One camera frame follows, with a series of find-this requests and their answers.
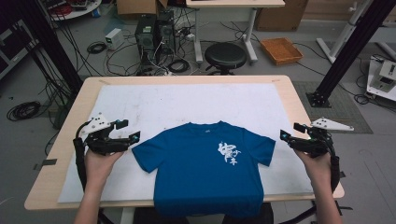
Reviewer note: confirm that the grey equipment rack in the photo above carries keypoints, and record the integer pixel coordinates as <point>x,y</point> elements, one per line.
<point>14,49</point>

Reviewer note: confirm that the black computer tower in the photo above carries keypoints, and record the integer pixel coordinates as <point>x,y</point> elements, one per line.
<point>145,40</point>
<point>166,34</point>

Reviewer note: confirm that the person's dark pants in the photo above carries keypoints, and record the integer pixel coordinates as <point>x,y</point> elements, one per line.
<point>146,217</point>

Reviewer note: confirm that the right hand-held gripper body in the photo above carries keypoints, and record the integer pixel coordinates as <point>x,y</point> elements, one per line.
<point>314,146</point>

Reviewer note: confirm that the white metal stand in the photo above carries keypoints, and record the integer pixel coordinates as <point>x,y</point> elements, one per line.
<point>342,34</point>

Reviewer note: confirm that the grey floor mat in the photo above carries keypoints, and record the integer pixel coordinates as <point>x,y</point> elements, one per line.
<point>342,115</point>

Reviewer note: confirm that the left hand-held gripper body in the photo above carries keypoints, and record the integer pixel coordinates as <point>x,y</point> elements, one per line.
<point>102,144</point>

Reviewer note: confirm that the wooden table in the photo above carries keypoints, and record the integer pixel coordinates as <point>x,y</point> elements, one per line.
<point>299,93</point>

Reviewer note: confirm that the white device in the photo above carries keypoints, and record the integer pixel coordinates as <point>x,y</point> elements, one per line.
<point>384,76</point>

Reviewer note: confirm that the grey tape strip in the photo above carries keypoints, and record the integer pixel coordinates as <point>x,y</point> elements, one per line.
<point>46,162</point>

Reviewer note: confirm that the person's right hand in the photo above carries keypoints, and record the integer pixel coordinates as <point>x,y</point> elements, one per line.
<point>319,169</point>

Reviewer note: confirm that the white power supply box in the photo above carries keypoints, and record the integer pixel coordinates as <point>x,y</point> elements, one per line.
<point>114,38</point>

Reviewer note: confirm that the blue t-shirt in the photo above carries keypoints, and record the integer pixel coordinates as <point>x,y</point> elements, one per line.
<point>193,174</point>

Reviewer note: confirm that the person's left hand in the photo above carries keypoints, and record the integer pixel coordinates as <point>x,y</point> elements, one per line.
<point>98,168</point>

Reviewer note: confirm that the orange tray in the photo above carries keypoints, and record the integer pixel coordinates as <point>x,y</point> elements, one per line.
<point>281,50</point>

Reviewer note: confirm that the black tape cross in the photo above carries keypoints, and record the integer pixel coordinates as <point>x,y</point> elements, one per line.
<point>342,207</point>

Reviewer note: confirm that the white felt mat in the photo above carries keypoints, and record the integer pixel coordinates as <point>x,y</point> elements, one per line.
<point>186,102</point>

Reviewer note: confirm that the round white table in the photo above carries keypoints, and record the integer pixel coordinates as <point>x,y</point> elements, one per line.
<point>74,7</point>

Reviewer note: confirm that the black round stool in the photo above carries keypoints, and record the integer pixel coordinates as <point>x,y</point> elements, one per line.
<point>225,55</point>

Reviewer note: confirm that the black frame post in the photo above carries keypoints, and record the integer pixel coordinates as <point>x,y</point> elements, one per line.
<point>351,49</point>
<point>49,43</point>

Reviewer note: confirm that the white desk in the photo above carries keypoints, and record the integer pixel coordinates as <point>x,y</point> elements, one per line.
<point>236,3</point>

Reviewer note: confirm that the large cardboard box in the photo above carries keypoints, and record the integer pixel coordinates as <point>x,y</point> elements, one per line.
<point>280,15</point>

